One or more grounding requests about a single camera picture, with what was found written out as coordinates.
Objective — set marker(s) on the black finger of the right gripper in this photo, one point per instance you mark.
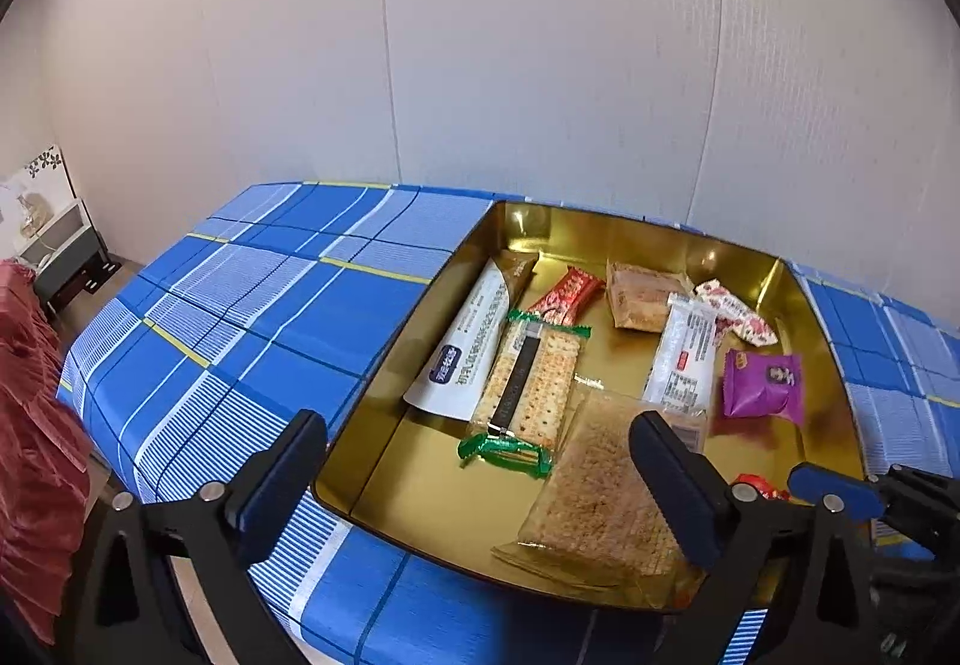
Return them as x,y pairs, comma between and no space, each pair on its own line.
857,499

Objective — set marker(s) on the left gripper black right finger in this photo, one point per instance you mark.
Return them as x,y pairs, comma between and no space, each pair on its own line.
819,610

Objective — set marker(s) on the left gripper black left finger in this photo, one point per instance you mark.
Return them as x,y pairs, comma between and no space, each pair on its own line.
126,605

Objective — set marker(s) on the purple snack packet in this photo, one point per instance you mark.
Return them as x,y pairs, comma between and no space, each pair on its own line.
756,385

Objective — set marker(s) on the large cracker pack clear wrapper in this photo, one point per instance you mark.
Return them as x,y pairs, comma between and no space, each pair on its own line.
595,533

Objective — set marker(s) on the white label snack packet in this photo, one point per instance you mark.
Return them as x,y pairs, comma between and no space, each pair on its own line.
682,374

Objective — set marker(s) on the floral white snack packet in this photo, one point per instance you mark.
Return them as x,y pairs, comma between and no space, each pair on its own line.
736,315

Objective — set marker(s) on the brown pastry clear wrapper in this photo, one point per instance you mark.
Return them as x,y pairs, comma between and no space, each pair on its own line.
638,297

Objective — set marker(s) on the green-ended cracker pack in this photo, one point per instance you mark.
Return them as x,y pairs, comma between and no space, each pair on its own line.
519,420

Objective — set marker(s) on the red snack bar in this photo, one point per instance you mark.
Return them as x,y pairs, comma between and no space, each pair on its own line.
564,302

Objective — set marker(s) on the long white brown snack bar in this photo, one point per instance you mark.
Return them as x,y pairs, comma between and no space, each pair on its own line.
453,379

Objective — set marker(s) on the small red candy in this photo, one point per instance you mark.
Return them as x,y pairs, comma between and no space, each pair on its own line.
764,488

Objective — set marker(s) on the red ruffled fabric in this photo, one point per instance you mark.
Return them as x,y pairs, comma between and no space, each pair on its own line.
45,454

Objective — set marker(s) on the blue plaid tablecloth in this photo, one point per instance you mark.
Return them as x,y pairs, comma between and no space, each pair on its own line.
329,296

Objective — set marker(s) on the white bedside cabinet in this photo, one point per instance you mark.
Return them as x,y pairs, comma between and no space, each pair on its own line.
46,227

